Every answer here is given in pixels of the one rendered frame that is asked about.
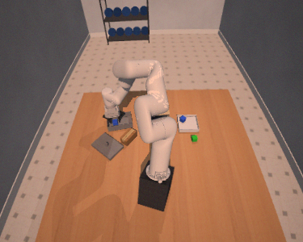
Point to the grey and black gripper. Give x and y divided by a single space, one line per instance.
117 109

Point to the green block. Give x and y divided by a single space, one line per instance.
194 138

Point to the blue block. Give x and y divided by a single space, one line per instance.
182 119
115 122

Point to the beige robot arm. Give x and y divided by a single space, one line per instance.
161 131

